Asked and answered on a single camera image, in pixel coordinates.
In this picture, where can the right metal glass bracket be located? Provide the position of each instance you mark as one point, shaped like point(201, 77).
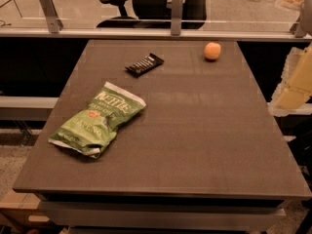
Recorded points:
point(296, 29)

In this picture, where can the black office chair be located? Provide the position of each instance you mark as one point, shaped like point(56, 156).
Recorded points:
point(155, 14)

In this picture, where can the green jalapeno chip bag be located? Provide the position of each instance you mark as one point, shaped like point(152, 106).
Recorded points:
point(91, 130)

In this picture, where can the orange fruit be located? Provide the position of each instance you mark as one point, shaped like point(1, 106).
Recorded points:
point(212, 51)

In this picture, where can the cardboard box under table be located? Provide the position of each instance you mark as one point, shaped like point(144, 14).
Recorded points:
point(23, 213)

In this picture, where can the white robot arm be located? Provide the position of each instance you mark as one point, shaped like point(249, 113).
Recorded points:
point(295, 53)

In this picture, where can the black snack bar wrapper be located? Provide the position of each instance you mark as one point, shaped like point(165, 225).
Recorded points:
point(144, 65)

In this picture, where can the left metal glass bracket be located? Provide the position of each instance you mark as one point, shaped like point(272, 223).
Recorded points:
point(52, 19)

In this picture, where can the glass partition panel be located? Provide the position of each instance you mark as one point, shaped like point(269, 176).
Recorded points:
point(247, 15)

